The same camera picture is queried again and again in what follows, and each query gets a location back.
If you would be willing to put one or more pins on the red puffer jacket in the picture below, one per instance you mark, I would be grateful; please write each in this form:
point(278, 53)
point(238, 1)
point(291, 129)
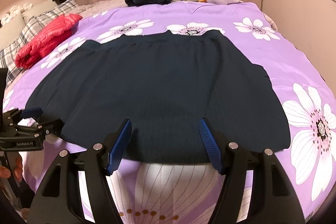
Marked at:
point(47, 37)

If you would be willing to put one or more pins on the navy blue jacket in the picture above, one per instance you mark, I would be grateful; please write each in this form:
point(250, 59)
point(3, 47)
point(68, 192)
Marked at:
point(157, 87)

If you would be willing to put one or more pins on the plaid pillow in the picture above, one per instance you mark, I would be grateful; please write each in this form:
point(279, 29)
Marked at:
point(18, 40)

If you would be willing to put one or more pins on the purple floral blanket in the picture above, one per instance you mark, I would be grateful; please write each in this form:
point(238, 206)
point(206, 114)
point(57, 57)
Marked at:
point(262, 50)

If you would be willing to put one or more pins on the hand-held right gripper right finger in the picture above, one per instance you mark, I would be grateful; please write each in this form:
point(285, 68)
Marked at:
point(210, 145)

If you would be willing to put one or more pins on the person's left hand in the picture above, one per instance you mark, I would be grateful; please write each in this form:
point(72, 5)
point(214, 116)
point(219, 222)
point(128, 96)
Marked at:
point(19, 165)

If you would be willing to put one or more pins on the cream pillow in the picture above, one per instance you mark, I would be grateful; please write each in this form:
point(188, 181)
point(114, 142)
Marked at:
point(11, 23)

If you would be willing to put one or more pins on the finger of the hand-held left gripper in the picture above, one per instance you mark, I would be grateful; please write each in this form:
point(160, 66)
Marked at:
point(31, 112)
point(47, 126)

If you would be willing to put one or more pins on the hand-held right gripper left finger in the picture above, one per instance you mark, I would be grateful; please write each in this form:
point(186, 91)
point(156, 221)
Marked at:
point(119, 145)

